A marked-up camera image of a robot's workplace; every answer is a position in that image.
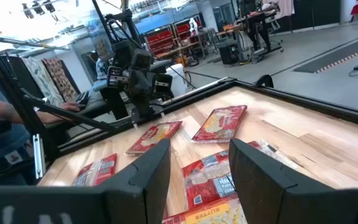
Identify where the person's hand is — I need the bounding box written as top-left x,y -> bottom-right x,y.
59,101 -> 82,113

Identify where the black table edge frame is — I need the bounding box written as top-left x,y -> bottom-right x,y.
57,76 -> 358,156

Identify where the black rig frame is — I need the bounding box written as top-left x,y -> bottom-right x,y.
0,26 -> 122,164

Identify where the black table clamp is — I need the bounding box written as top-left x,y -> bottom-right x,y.
254,74 -> 275,89

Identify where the red butter popcorn bag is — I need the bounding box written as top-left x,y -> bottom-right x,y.
125,121 -> 183,156
162,192 -> 249,224
191,105 -> 248,144

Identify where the white box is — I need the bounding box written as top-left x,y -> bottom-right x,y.
165,63 -> 188,98

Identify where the red popcorn bag label side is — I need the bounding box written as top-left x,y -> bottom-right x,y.
72,153 -> 118,187
181,139 -> 298,210

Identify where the light floral fabric panel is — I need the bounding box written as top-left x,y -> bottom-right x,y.
21,57 -> 65,107

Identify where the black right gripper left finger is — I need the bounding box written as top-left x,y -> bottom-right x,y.
104,138 -> 172,224

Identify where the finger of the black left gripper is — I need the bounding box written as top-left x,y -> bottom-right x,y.
130,105 -> 145,129
149,101 -> 167,119

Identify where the black standing desk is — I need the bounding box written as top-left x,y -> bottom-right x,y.
234,8 -> 285,56

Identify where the brown patterned fabric panel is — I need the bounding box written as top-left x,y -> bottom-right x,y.
41,57 -> 80,103

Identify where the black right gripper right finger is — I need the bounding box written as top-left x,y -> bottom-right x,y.
228,138 -> 335,224

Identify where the black spotlight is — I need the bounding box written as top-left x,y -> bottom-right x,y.
42,0 -> 57,14
31,0 -> 45,16
21,2 -> 35,20

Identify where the shelf with red bins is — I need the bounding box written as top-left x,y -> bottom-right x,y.
173,16 -> 203,42
144,26 -> 177,57

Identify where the silver aluminium bracket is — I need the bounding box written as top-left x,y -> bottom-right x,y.
32,133 -> 47,180

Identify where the red figure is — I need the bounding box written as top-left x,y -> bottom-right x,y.
349,0 -> 358,23

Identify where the black computer tower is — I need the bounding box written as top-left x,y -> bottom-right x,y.
217,39 -> 241,65

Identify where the dark floor mat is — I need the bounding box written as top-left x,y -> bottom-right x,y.
293,38 -> 358,75

